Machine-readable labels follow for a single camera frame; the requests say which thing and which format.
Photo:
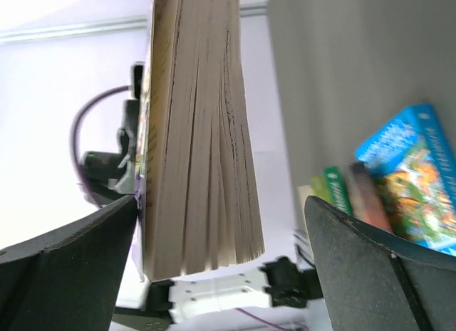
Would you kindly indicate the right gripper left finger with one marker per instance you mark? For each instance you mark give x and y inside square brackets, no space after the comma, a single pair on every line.
[68,278]

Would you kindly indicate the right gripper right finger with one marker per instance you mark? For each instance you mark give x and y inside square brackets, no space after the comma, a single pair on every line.
[374,280]

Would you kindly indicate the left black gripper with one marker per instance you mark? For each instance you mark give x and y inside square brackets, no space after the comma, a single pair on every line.
[111,175]

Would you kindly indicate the tale of two cities book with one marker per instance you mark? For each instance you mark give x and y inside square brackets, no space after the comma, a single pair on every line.
[365,202]

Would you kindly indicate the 52-storey treehouse purple book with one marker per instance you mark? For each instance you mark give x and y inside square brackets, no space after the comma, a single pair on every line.
[194,164]

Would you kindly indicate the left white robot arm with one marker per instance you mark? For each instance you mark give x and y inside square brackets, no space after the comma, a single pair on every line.
[233,298]

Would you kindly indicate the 104-storey treehouse green book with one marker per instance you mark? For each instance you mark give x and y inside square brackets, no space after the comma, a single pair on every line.
[337,189]

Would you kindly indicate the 65-storey treehouse lime book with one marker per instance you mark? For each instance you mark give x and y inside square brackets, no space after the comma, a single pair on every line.
[317,187]

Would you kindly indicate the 26-storey treehouse blue book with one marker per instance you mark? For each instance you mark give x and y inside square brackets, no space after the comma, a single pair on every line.
[413,168]

